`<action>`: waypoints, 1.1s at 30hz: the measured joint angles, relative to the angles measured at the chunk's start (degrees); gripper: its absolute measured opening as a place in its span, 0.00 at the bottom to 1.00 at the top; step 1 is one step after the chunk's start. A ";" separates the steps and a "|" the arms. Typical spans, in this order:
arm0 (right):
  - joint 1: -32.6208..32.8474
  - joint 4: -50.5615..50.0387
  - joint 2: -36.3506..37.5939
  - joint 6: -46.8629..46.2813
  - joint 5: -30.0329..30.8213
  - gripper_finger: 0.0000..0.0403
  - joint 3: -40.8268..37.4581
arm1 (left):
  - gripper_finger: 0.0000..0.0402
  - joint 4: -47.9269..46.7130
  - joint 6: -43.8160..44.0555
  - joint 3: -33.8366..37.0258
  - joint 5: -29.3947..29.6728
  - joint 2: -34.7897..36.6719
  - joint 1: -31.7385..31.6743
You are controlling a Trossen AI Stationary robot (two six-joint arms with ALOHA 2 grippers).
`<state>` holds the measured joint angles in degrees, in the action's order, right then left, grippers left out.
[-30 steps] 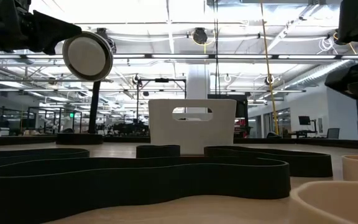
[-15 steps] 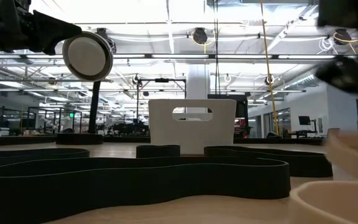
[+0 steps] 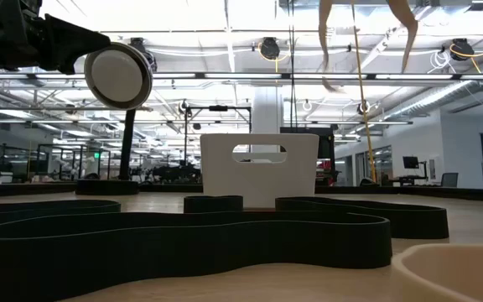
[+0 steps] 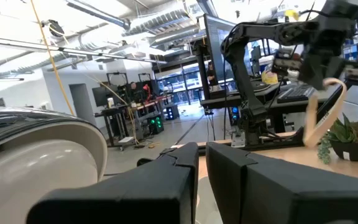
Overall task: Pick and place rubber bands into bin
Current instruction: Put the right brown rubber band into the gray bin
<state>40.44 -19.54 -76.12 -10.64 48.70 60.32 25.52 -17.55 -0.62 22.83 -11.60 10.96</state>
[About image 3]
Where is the long black rubber band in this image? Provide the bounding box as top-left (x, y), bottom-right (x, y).
top-left (0, 199), bottom-right (122, 231)

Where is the white building column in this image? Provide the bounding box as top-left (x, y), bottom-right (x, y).
top-left (252, 86), bottom-right (284, 154)

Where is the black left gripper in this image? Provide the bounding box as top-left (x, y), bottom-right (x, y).
top-left (0, 0), bottom-right (112, 76)

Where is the black ceiling cord reel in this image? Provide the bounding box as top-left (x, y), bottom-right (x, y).
top-left (450, 38), bottom-right (475, 62)
top-left (260, 36), bottom-right (283, 60)
top-left (129, 37), bottom-right (158, 73)

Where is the thin black hanging cable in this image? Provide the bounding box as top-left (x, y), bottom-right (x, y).
top-left (288, 0), bottom-right (298, 128)

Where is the black table edge rail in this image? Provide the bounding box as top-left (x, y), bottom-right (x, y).
top-left (0, 181), bottom-right (483, 204)

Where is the yellow hanging cable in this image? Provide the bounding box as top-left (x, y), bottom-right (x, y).
top-left (351, 0), bottom-right (377, 184)

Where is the black desk lamp white head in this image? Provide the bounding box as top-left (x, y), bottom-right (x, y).
top-left (75, 41), bottom-right (154, 196)

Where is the white plastic bin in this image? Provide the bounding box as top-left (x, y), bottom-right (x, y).
top-left (200, 133), bottom-right (320, 210)

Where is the black cabinet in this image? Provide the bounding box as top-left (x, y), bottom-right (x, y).
top-left (280, 126), bottom-right (336, 186)

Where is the very large black rubber band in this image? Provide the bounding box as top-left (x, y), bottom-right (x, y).
top-left (0, 211), bottom-right (393, 302)

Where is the wide black rubber band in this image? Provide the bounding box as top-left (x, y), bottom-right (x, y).
top-left (274, 196), bottom-right (450, 240)

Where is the black metal frame stand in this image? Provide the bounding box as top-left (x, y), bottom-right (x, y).
top-left (184, 105), bottom-right (252, 165)

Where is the small black rubber band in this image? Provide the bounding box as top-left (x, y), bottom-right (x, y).
top-left (183, 195), bottom-right (244, 214)

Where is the grey office chair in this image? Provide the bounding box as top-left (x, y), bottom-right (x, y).
top-left (440, 172), bottom-right (460, 188)

